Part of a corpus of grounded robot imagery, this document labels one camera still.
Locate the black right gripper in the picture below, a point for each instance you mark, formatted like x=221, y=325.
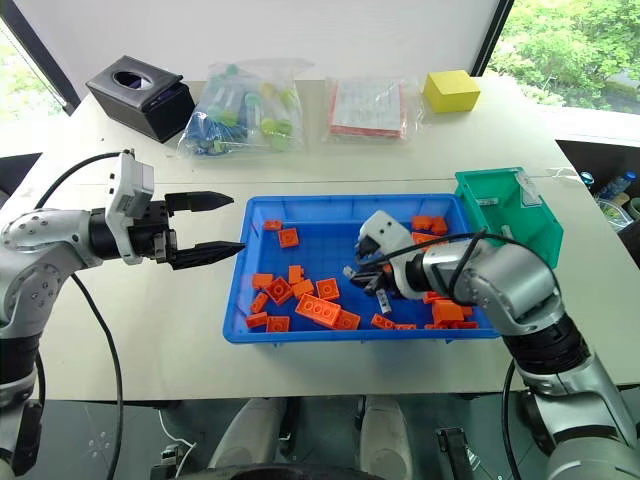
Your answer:
x=372, y=257

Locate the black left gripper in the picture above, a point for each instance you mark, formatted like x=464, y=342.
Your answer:
x=150, y=227

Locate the small grey battery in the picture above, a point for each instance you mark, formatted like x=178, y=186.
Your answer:
x=507, y=231
x=384, y=303
x=349, y=273
x=488, y=202

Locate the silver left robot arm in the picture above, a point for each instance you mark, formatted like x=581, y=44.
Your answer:
x=45, y=235

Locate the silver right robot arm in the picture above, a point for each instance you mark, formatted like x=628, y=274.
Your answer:
x=505, y=285

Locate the blue plastic bin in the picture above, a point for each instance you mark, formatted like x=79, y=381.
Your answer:
x=325, y=252

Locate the green plastic bin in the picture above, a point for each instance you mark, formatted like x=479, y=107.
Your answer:
x=530, y=227

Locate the small orange flat brick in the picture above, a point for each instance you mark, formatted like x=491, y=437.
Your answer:
x=405, y=327
x=273, y=225
x=465, y=324

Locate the large orange six-stud brick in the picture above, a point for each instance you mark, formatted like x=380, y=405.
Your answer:
x=317, y=310

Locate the clear bag of plastic tubes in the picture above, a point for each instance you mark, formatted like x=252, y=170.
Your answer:
x=240, y=115

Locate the black tissue box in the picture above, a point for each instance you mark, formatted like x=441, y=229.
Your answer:
x=137, y=107

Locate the grey rounded shell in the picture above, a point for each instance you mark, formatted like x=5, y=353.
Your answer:
x=385, y=440
x=250, y=435

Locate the clear bag with red booklet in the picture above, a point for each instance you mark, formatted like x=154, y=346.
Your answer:
x=367, y=110

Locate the clear label holder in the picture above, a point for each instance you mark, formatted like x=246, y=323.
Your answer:
x=530, y=191

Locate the yellow box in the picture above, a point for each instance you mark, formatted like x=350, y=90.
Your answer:
x=452, y=92

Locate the clear plastic scrap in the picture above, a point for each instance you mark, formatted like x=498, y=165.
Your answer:
x=561, y=173

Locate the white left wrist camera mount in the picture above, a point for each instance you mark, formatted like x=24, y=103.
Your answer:
x=127, y=185

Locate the black window frame bar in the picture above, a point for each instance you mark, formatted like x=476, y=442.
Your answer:
x=492, y=35
x=45, y=60

